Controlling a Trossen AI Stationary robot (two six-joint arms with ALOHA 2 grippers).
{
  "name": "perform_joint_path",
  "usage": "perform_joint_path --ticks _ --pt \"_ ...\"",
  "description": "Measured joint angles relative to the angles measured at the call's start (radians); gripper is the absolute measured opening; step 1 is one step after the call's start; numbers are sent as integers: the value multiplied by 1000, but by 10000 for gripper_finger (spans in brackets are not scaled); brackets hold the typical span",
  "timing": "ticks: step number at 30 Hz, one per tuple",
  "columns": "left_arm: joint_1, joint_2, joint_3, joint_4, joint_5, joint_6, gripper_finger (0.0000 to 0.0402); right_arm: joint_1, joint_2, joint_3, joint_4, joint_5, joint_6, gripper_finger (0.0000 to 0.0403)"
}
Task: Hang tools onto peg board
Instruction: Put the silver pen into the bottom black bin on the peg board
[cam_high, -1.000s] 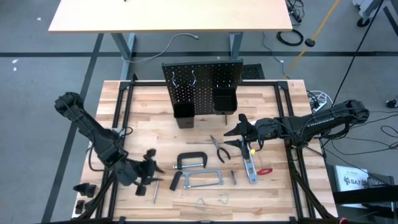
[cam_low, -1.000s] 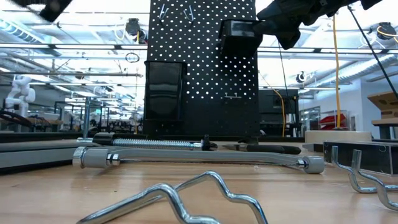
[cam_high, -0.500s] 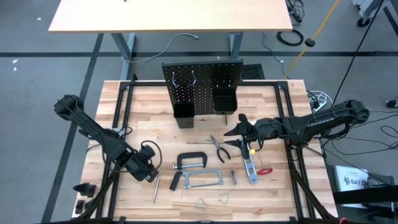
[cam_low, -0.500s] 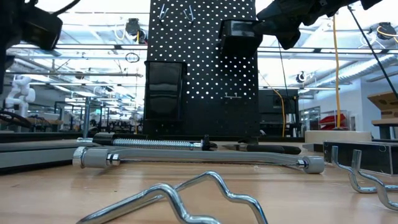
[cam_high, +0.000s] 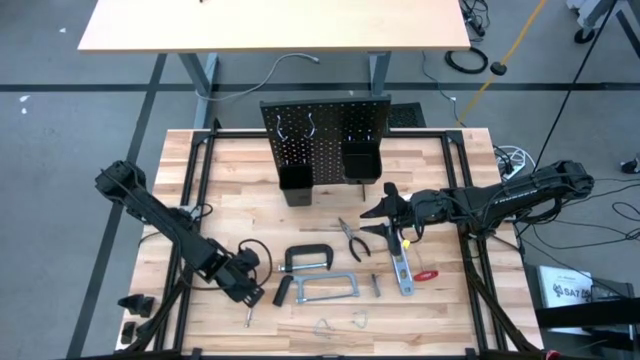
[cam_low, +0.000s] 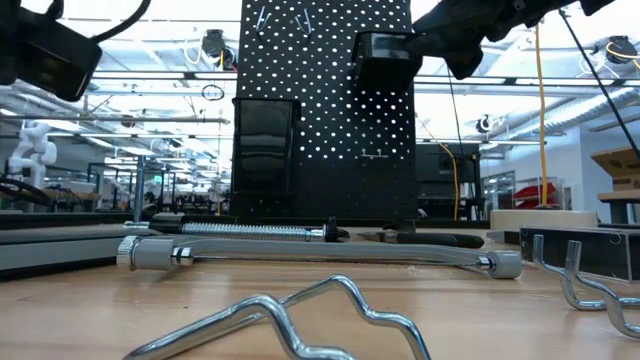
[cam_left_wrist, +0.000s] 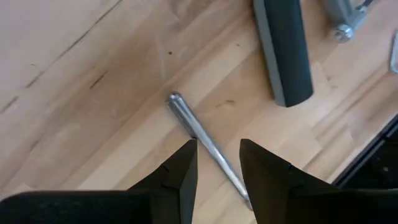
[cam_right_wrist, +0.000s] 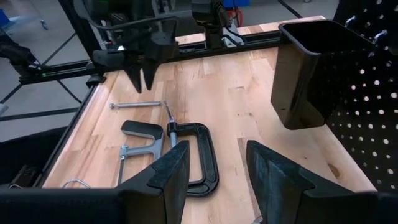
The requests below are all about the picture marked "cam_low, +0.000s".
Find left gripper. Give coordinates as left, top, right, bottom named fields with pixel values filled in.
left=14, top=19, right=104, bottom=102

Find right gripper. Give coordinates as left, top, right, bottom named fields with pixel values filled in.
left=412, top=0, right=544, bottom=81

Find needle-nose pliers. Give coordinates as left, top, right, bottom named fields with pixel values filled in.
left=356, top=228, right=486, bottom=250

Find silver wavy hook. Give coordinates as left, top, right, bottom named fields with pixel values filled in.
left=531, top=233, right=640, bottom=341
left=121, top=273, right=432, bottom=360

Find grey hacksaw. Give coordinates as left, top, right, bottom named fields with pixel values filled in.
left=0, top=223, right=524, bottom=281

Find black C-clamp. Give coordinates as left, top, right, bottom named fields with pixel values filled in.
left=123, top=154, right=351, bottom=245

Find silver peg hook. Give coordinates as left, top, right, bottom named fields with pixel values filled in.
left=293, top=7, right=315, bottom=37
left=254, top=4, right=272, bottom=37

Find wide black bin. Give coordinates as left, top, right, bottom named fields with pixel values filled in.
left=351, top=30, right=425, bottom=92

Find black metal pegboard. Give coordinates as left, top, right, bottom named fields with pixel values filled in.
left=230, top=0, right=419, bottom=232

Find black cabinet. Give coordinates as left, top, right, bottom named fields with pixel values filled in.
left=414, top=143, right=482, bottom=221

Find red storage bin stack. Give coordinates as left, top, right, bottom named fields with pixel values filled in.
left=513, top=182, right=559, bottom=210

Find tall narrow black bin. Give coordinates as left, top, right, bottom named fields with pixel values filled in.
left=232, top=97, right=302, bottom=197

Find cardboard box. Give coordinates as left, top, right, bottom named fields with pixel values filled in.
left=590, top=146, right=640, bottom=192

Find wooden side table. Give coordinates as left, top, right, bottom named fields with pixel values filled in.
left=597, top=189, right=640, bottom=225

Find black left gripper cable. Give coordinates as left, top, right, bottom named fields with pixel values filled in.
left=92, top=0, right=152, bottom=44

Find ceiling cable reel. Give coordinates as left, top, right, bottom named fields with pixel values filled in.
left=474, top=113, right=495, bottom=135
left=603, top=34, right=640, bottom=66
left=201, top=28, right=237, bottom=71

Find thick yellow cable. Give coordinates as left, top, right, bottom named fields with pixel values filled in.
left=533, top=22, right=550, bottom=207

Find thin yellow cable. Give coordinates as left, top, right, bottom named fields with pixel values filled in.
left=414, top=114, right=460, bottom=221

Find black hanging cable loop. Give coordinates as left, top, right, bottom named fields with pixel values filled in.
left=200, top=83, right=226, bottom=102

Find black aluminium table frame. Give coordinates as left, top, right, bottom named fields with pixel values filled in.
left=0, top=209, right=640, bottom=236

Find long taut black cable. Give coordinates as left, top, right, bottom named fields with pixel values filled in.
left=558, top=8, right=640, bottom=159

